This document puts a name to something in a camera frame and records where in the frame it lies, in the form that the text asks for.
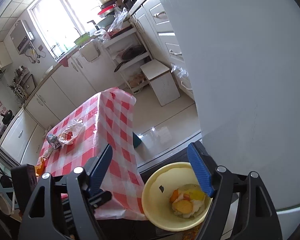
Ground yellow plastic basin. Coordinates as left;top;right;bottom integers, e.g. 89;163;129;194
141;162;212;232

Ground yellow snack box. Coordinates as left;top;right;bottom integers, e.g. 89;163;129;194
184;189;206;202

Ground red white checkered tablecloth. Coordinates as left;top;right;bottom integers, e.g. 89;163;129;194
39;87;146;220

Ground dark milk carton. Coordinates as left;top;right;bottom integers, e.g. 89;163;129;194
46;134;61;150

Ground black wok on stove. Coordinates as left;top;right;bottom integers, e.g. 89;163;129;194
0;109;14;125

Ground white lower cabinets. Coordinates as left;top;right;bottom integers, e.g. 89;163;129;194
0;43;123;164

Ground small white stool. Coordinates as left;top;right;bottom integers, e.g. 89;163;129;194
140;60;180;106

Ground black frying pan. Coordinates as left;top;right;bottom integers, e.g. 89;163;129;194
114;45;146;72

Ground white shelf rack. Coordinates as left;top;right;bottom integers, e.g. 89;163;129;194
102;25;153;94

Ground green basin by window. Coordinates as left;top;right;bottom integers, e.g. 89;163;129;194
74;32;90;46

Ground white drawer cabinet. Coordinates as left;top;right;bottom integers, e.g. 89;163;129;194
128;0;194;99

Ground wall water heater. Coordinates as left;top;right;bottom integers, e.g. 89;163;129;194
10;20;34;55

